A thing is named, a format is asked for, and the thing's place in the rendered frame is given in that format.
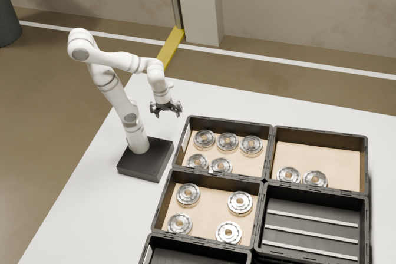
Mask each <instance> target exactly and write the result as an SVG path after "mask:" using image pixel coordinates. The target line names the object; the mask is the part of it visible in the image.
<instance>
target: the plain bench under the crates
mask: <svg viewBox="0 0 396 264"><path fill-rule="evenodd" d="M165 79H166V81H167V82H173V83H174V87H173V88H171V89H170V93H171V97H172V100H173V102H174V103H176V102H177V101H180V102H181V105H182V107H183V112H182V113H181V112H180V116H179V117H178V118H177V116H176V113H175V112H172V111H170V110H169V111H162V110H161V111H160V112H159V118H157V117H156V116H155V114H154V113H152V114H151V113H150V102H151V101H152V102H153V103H156V102H155V100H154V97H153V91H152V89H151V86H150V84H149V82H148V79H147V74H143V73H141V74H133V75H132V76H131V78H130V80H129V82H128V83H127V85H126V86H125V88H124V91H125V93H126V95H128V96H131V97H133V98H134V99H135V100H136V103H137V106H138V109H139V112H140V115H141V119H142V122H143V125H144V129H145V131H146V134H147V136H151V137H156V138H161V139H165V140H170V141H173V144H174V152H173V154H172V155H171V158H170V160H169V163H168V165H167V167H166V169H165V171H164V173H163V176H162V178H161V180H160V183H154V182H151V181H147V180H142V179H138V178H135V177H130V176H126V175H123V174H119V172H118V170H117V168H116V166H117V164H118V162H119V160H120V159H121V156H122V155H123V153H124V151H125V149H126V147H127V145H128V144H127V141H126V133H125V131H124V128H123V125H122V123H121V120H120V118H119V116H118V114H117V112H116V110H115V109H114V107H113V108H112V109H111V111H110V113H109V115H108V116H107V118H106V119H105V121H104V122H103V124H102V126H101V128H100V129H99V131H98V133H97V134H96V136H95V137H94V139H93V141H92V142H91V144H90V146H89V148H88V149H87V151H86V152H85V154H84V155H83V157H82V159H81V161H80V162H79V164H78V166H77V167H76V169H75V170H74V172H73V174H72V175H71V177H70V179H69V181H68V182H67V184H66V185H65V187H64V188H63V190H62V192H61V194H60V195H59V197H58V199H57V200H56V202H55V203H54V205H53V207H52V208H51V210H50V211H49V213H48V215H47V216H46V218H45V220H44V221H43V223H42V225H41V227H40V228H39V230H38V231H37V233H36V235H35V236H34V238H33V240H32V241H31V243H30V244H29V246H28V248H27V249H26V251H25V253H24V254H23V256H22V258H21V260H20V261H19V262H18V264H138V262H139V260H140V256H141V253H142V251H143V247H144V244H145V242H146V239H147V236H148V234H149V233H151V230H150V226H151V223H152V221H153V217H154V214H155V212H156V209H157V205H158V203H159V200H160V196H161V193H162V191H163V187H164V184H165V182H166V179H167V175H168V173H169V170H170V169H171V168H172V165H171V164H172V161H173V158H174V155H175V152H176V149H177V146H178V143H179V140H180V137H181V134H182V131H183V128H184V125H185V122H186V119H187V116H189V115H196V116H206V117H216V118H225V119H231V120H240V121H250V122H256V123H266V124H271V125H273V127H274V126H275V125H281V126H291V127H300V128H310V129H316V130H325V131H335V132H340V133H350V134H360V135H365V136H367V137H368V180H369V193H368V196H367V198H368V200H369V264H396V117H395V116H391V115H384V114H378V113H371V112H367V111H360V110H354V109H350V108H343V107H336V106H332V105H326V104H319V103H312V102H309V101H302V100H295V99H291V98H285V97H278V96H274V95H267V94H261V93H254V92H250V91H243V90H237V89H232V88H226V87H220V86H215V85H209V84H202V83H198V82H191V81H185V80H178V79H174V78H167V77H165Z"/></svg>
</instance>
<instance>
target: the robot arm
mask: <svg viewBox="0 0 396 264"><path fill-rule="evenodd" d="M67 51H68V55H69V56H70V57H71V58H72V59H74V60H76V61H80V62H86V65H87V67H88V70H89V72H90V75H91V78H92V79H93V81H94V83H95V85H96V86H97V87H98V89H99V90H100V91H101V92H102V93H103V95H104V96H105V97H106V99H107V100H108V101H109V102H110V103H111V104H112V106H113V107H114V109H115V110H116V112H117V114H118V116H119V118H120V120H121V123H122V125H123V128H124V131H125V133H126V141H127V144H128V146H129V149H130V150H132V152H133V153H135V154H143V153H145V152H146V151H147V150H148V149H149V147H150V145H149V141H148V138H147V134H146V131H145V129H144V125H143V122H142V119H141V115H140V112H139V109H138V106H137V103H136V100H135V99H134V98H133V97H131V96H128V95H126V93H125V91H124V88H123V86H122V83H121V81H120V79H119V78H118V76H117V74H116V73H115V72H114V70H113V69H112V67H114V68H118V69H121V70H124V71H127V72H130V73H133V74H141V73H142V71H143V69H145V70H147V79H148V83H149V84H150V86H151V89H152V91H153V97H154V100H155V102H156V103H153V102H152V101H151V102H150V113H151V114H152V113H154V114H155V116H156V117H157V118H159V112H160V111H161V110H162V111H169V110H170V111H172V112H175V113H176V116H177V118H178V117H179V116H180V112H181V113H182V112H183V107H182V104H181V102H180V101H177V102H176V103H174V102H173V100H172V97H171V93H170V89H171V88H173V87H174V83H173V82H167V81H166V79H165V76H164V66H163V63H162V62H161V61H160V60H158V59H156V58H144V57H138V56H136V55H133V54H130V53H127V52H102V51H100V50H99V49H98V47H97V44H96V43H95V41H94V38H93V36H92V35H91V34H90V33H89V32H88V31H87V30H85V29H82V28H75V29H73V30H72V31H71V32H70V34H69V36H68V48H67ZM154 106H156V108H155V109H153V107H154ZM172 108H173V109H172Z"/></svg>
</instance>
